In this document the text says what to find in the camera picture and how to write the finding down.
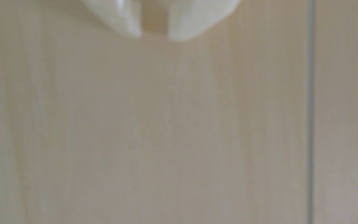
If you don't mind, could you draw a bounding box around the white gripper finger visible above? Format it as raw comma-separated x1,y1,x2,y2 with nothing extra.
167,0,241,42
80,0,142,39

